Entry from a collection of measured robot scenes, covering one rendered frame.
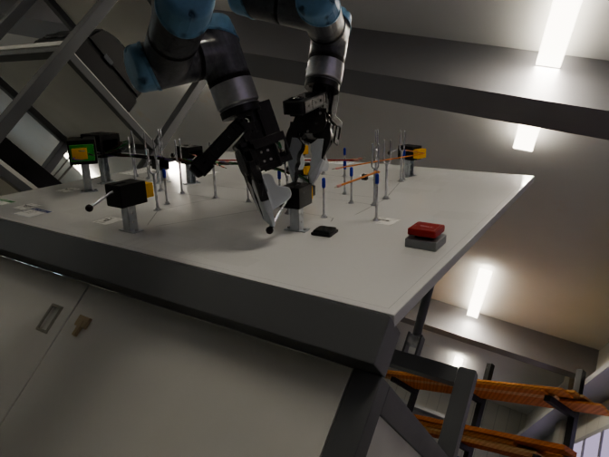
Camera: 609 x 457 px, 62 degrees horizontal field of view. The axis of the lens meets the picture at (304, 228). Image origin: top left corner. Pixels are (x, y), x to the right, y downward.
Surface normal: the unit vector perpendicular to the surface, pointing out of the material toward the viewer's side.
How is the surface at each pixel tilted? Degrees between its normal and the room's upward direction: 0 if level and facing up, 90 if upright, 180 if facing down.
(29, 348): 90
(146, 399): 90
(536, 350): 90
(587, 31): 180
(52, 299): 90
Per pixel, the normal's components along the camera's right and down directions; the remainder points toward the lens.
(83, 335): -0.38, -0.54
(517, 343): -0.18, -0.49
